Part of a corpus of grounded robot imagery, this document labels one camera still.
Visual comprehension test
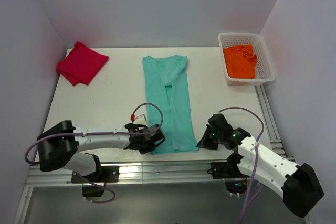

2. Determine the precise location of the white plastic basket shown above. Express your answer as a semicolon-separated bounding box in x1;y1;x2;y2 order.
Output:
218;32;275;86

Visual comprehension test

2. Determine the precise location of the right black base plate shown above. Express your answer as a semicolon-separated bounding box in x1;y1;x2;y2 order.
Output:
206;161;240;179

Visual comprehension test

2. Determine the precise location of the folded red t shirt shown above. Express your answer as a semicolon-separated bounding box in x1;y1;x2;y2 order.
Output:
56;41;109;86

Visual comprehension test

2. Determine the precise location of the orange t shirt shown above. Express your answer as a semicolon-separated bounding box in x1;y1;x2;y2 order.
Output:
223;44;258;79

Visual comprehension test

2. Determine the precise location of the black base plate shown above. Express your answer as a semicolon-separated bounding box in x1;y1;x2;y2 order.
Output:
206;161;240;179
71;165;119;184

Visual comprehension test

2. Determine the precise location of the teal t shirt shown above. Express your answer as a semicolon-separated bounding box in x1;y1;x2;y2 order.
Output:
142;55;198;155

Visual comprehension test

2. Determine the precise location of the aluminium rail frame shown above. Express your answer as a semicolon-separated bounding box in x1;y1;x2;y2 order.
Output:
14;86;295;223

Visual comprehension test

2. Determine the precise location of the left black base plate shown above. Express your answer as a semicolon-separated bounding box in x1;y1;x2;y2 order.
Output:
71;165;119;184

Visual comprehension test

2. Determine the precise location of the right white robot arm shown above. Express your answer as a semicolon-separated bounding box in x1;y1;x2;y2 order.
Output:
198;114;324;218

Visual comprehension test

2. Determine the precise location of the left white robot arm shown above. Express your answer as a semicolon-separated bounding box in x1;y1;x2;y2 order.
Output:
37;120;165;177

